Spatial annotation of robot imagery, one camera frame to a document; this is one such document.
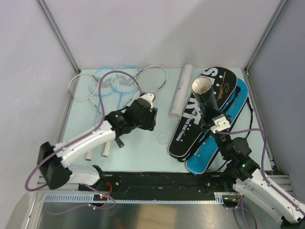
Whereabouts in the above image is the blue racket left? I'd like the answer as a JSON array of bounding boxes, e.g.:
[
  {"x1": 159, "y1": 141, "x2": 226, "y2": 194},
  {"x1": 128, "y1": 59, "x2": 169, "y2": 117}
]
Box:
[{"x1": 84, "y1": 67, "x2": 117, "y2": 161}]

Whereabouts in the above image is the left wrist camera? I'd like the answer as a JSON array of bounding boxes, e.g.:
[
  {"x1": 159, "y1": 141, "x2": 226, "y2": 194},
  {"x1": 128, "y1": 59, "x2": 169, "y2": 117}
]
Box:
[{"x1": 140, "y1": 93, "x2": 155, "y2": 108}]

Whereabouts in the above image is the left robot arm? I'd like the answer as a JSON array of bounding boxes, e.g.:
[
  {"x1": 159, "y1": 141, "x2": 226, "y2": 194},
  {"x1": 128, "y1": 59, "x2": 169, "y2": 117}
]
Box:
[{"x1": 38, "y1": 93, "x2": 157, "y2": 190}]

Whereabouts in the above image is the blue racket bag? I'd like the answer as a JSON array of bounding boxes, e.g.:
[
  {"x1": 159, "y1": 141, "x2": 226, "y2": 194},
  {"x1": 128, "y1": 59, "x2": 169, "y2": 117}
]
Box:
[{"x1": 185, "y1": 79, "x2": 248, "y2": 175}]

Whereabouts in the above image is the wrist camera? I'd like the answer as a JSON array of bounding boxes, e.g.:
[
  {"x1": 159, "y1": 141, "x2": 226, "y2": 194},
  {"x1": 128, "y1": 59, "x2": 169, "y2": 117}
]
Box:
[
  {"x1": 210, "y1": 114, "x2": 231, "y2": 134},
  {"x1": 140, "y1": 93, "x2": 155, "y2": 108}
]

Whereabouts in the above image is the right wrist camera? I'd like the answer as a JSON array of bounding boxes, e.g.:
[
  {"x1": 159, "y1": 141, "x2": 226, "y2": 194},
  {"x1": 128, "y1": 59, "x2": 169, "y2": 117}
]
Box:
[{"x1": 210, "y1": 114, "x2": 231, "y2": 134}]

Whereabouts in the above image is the black sport racket bag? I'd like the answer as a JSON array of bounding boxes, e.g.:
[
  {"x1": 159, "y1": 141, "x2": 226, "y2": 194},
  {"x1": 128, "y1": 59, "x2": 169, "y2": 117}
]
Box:
[{"x1": 168, "y1": 66, "x2": 237, "y2": 160}]

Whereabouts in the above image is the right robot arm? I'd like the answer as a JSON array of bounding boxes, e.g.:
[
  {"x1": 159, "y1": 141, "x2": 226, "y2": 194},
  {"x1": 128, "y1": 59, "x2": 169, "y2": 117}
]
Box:
[{"x1": 201, "y1": 110, "x2": 305, "y2": 229}]

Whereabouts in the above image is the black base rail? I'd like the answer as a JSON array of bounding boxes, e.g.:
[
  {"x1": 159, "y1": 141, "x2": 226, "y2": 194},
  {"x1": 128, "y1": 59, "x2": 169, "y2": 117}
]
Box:
[{"x1": 93, "y1": 172, "x2": 241, "y2": 201}]

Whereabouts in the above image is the white shuttlecock tube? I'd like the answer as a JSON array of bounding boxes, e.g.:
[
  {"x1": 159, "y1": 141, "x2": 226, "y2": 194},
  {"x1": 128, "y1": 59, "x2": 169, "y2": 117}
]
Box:
[{"x1": 169, "y1": 64, "x2": 193, "y2": 120}]

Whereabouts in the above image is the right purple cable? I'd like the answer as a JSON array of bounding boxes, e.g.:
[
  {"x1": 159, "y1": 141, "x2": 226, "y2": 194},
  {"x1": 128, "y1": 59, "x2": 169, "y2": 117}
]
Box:
[{"x1": 214, "y1": 128, "x2": 272, "y2": 229}]

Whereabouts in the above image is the black shuttlecock tube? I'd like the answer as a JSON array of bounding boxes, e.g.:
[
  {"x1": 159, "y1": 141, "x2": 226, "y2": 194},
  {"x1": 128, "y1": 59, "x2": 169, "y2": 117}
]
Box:
[{"x1": 191, "y1": 77, "x2": 220, "y2": 121}]

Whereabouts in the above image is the blue racket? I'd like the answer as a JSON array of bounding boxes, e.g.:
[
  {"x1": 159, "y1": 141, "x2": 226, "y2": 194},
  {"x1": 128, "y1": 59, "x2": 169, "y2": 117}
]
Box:
[
  {"x1": 96, "y1": 65, "x2": 140, "y2": 109},
  {"x1": 84, "y1": 67, "x2": 117, "y2": 161}
]

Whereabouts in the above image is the blue racket right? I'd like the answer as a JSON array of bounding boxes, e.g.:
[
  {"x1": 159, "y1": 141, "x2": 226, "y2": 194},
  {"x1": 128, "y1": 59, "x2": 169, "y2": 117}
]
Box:
[{"x1": 96, "y1": 65, "x2": 140, "y2": 109}]

